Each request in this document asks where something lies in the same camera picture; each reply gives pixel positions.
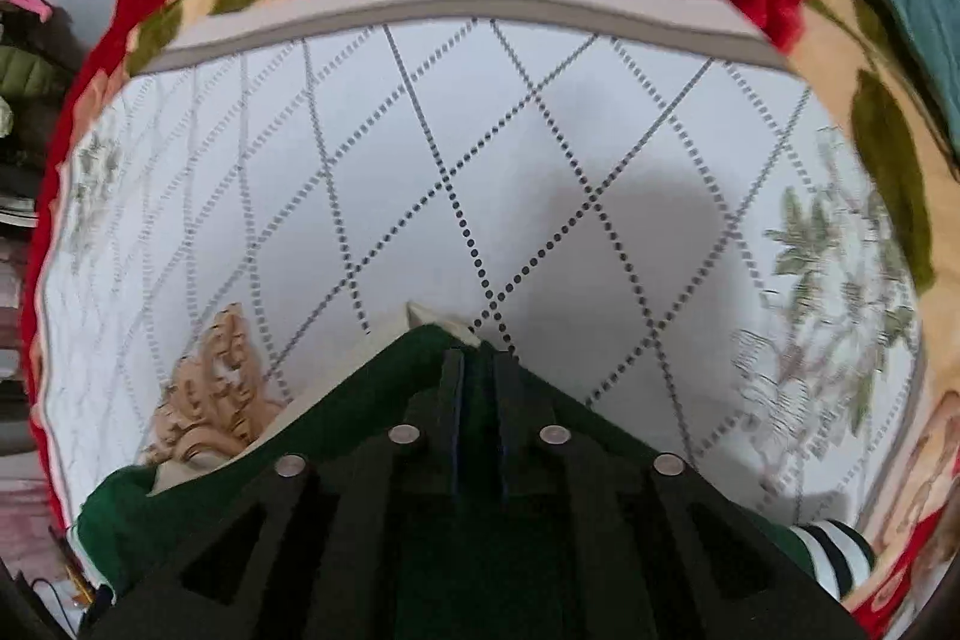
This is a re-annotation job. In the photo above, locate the green white varsity jacket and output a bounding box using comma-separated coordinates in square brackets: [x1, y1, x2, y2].
[75, 321, 874, 638]

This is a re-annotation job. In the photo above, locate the pile of clothes on rack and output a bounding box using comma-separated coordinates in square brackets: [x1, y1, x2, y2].
[2, 0, 83, 229]

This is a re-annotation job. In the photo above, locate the white quilted floral mat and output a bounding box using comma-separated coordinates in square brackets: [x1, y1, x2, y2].
[36, 0, 919, 526]

